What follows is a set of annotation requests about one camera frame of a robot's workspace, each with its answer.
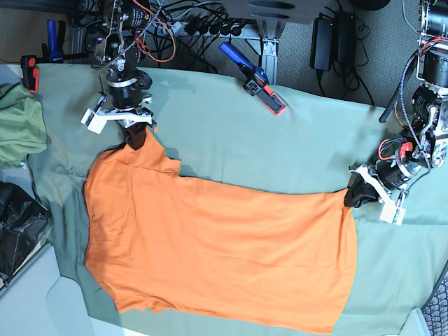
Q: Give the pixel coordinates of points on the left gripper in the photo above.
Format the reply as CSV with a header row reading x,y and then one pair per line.
x,y
375,182

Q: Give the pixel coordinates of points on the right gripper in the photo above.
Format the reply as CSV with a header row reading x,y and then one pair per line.
x,y
127,104

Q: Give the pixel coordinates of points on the orange T-shirt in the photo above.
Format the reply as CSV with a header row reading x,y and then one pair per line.
x,y
159,240

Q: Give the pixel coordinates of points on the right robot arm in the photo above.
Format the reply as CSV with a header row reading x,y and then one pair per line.
x,y
124,26

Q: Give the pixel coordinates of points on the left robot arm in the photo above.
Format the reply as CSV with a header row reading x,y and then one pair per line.
x,y
419,105

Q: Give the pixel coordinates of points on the green table cloth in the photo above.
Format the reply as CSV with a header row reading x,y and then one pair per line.
x,y
219,132

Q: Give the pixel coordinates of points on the green garment pile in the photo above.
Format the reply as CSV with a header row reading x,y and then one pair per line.
x,y
23,131

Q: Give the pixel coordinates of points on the blue clamp at left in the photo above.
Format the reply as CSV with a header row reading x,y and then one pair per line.
x,y
52,53

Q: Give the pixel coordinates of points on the blue clamp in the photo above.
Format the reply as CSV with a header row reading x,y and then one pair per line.
x,y
256,84
52,53

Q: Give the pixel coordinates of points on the blue clamp at centre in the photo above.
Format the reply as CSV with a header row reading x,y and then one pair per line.
x,y
256,84

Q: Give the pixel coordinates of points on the black plastic bag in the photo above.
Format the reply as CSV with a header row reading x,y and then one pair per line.
x,y
23,221

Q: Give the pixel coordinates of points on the black power adapter right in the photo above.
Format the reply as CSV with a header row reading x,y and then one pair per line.
x,y
321,44

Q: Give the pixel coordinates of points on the black power adapter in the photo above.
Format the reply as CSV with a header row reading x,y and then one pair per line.
x,y
321,44
345,37

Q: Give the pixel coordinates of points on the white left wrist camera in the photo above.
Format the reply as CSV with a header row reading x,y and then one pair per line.
x,y
392,214

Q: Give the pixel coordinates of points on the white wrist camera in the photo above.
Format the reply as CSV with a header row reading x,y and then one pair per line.
x,y
392,214
94,122

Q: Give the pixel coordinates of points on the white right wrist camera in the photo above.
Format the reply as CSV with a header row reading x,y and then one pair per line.
x,y
94,122

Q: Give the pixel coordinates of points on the aluminium frame post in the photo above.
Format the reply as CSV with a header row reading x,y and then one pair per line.
x,y
270,34

